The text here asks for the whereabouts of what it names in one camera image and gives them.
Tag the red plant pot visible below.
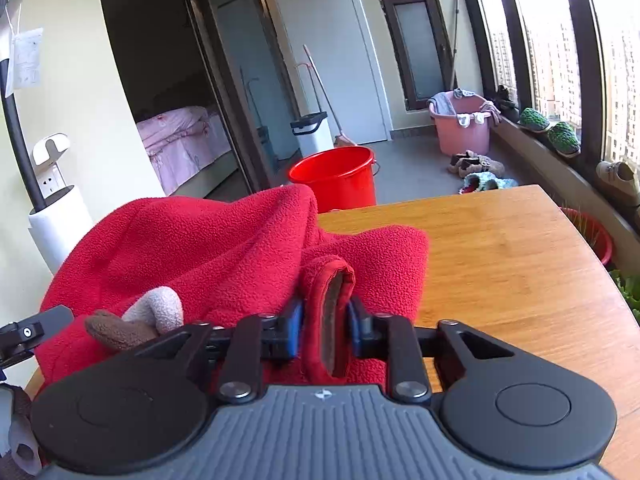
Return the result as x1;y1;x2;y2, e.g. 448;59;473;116
558;206;614;267

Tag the white door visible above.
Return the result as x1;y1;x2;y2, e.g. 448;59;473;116
269;0;392;144

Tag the dark shoe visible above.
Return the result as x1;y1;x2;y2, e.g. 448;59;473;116
492;85;521;122

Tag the white wall holder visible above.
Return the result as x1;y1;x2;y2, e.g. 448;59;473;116
32;133;71;166

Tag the bed with pink sheet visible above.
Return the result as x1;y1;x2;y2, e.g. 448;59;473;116
135;105;236;196

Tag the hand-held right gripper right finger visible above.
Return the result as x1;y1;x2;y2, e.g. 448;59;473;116
348;296;516;404

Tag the brown fuzzy slipper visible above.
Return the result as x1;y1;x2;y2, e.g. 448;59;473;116
460;155;505;179
448;150;481;174

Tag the beige lace shoe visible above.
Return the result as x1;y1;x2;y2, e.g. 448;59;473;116
595;160;640;197

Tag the grey mop handle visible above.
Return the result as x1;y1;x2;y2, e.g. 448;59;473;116
448;0;461;92

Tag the wall socket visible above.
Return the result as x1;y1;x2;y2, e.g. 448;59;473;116
38;172;66;200

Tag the dark sliding glass door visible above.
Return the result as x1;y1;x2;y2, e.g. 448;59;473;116
175;0;282;197

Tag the broom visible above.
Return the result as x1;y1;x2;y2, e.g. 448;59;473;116
302;45;359;149

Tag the grey cloth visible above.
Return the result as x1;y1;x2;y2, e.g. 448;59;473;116
429;88;476;116

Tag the dark framed glass window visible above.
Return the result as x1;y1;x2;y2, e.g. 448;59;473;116
378;0;454;111

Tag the green plant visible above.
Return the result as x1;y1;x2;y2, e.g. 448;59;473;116
608;268;640;324

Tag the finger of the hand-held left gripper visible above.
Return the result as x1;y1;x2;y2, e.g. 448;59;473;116
0;305;76;367

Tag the curved black pole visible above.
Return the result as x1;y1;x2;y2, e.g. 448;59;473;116
0;57;47;211

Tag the pink laundry basket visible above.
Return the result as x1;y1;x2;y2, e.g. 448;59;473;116
428;89;494;156

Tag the green slipper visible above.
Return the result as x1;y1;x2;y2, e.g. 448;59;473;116
518;107;551;135
547;120;582;157

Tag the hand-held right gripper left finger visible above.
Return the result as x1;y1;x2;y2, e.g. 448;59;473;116
134;299;305;406

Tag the red plastic bucket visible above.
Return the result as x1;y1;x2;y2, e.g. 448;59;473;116
288;146;379;214

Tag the black window frame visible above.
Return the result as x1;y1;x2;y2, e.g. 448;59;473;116
452;0;640;211

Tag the white paper tag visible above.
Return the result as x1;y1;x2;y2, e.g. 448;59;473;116
12;27;44;89

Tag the red fleece jacket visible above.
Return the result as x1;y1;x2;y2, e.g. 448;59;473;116
39;183;431;391

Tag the white trash bin black lid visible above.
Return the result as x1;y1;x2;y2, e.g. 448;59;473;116
290;112;334;159

